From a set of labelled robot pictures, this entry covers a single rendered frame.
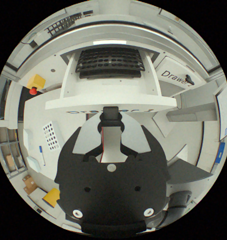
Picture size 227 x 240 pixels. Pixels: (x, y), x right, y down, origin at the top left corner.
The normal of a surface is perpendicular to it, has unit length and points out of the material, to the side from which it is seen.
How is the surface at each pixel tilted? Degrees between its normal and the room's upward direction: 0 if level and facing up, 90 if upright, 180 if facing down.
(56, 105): 0
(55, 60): 90
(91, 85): 0
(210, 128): 90
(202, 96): 90
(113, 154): 1
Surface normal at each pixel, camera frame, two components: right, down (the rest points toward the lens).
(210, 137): -1.00, 0.09
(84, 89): 0.01, -0.04
